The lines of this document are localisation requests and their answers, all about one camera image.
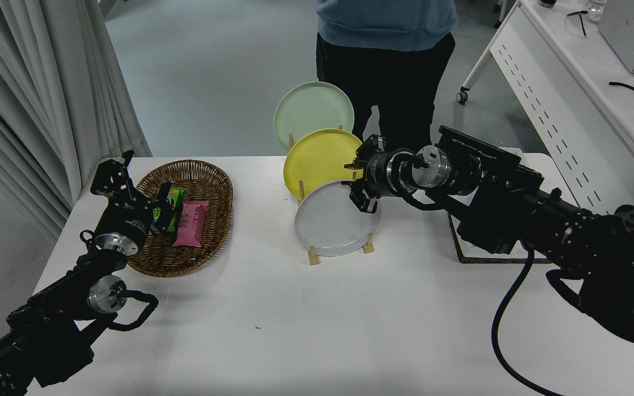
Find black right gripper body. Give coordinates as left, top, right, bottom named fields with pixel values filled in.
left=364, top=148, right=393, bottom=199

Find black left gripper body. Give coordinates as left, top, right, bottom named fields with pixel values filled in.
left=96, top=199, right=156, bottom=244

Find grey plate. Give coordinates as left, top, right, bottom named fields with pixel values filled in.
left=294, top=180, right=383, bottom=257

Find yellow plate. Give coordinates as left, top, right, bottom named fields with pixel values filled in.
left=283, top=129, right=369, bottom=200

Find pale green plate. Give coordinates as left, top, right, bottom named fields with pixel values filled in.
left=273, top=81, right=355, bottom=153

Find wooden plate rack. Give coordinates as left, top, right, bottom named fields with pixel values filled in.
left=288, top=125, right=375, bottom=266

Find green snack bar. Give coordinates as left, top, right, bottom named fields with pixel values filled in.
left=152, top=186, right=184, bottom=233

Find pink snack bar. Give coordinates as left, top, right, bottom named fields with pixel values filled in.
left=173, top=200, right=210, bottom=248

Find brown wicker basket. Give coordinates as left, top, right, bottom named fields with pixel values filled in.
left=126, top=159, right=234, bottom=278

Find person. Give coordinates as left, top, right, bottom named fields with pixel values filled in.
left=315, top=0, right=457, bottom=157

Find grey curtain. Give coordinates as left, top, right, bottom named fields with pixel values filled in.
left=0, top=0, right=152, bottom=240

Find white tray with brown base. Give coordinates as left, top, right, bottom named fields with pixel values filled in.
left=447, top=146, right=557, bottom=265

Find white perforated side desk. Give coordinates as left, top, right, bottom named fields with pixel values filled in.
left=456, top=0, right=634, bottom=221

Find black glasses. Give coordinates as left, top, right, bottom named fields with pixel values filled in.
left=566, top=10, right=590, bottom=38

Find silver laptop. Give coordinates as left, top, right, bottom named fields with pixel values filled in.
left=598, top=0, right=634, bottom=76

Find black cable on desk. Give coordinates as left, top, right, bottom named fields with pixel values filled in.
left=609, top=81, right=634, bottom=102

